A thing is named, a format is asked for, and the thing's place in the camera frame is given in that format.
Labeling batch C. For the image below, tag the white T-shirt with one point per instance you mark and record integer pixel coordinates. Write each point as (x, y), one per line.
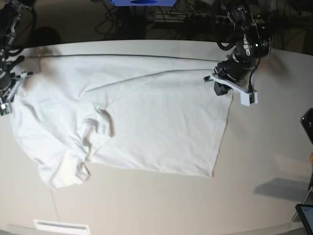
(129, 112)

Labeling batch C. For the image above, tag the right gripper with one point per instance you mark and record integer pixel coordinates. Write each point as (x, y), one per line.
(8, 66)

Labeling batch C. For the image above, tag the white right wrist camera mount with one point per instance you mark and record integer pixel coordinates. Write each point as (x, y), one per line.
(9, 84)

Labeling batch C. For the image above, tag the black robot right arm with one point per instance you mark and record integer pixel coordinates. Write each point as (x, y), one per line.
(10, 16)

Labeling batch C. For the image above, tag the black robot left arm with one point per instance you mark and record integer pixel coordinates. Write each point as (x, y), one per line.
(251, 44)

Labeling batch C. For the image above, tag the black phone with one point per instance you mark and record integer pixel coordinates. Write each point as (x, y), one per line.
(307, 123)

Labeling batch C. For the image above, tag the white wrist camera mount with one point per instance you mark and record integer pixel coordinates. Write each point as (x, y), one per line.
(248, 96)
(9, 84)

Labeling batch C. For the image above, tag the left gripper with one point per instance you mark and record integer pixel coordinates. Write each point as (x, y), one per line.
(238, 72)

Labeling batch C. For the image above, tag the black tablet screen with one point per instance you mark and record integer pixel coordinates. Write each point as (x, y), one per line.
(305, 213)

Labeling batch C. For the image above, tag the blue box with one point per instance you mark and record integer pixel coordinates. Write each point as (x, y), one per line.
(143, 2)

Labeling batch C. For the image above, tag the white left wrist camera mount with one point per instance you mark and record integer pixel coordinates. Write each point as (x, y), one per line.
(248, 96)

